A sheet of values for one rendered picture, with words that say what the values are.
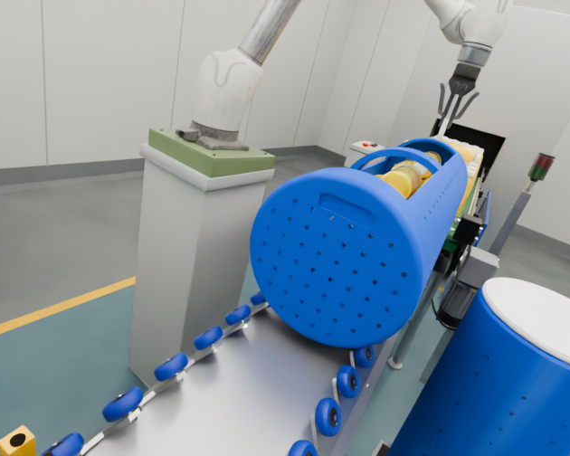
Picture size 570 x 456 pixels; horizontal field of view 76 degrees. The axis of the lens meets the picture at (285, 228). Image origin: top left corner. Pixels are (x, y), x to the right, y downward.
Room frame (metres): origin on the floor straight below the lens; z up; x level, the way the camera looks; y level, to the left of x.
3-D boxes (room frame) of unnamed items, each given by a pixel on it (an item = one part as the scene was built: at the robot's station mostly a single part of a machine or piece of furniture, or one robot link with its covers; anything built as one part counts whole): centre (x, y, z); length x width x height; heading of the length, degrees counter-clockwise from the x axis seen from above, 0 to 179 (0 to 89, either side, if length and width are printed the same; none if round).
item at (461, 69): (1.34, -0.44, 1.43); 0.08 x 0.07 x 0.09; 66
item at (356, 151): (1.65, -0.26, 1.05); 0.20 x 0.10 x 0.10; 156
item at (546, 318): (0.64, -0.56, 1.03); 0.28 x 0.28 x 0.01
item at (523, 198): (1.55, -0.93, 0.55); 0.04 x 0.04 x 1.10; 66
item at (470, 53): (1.34, -0.44, 1.50); 0.09 x 0.09 x 0.06
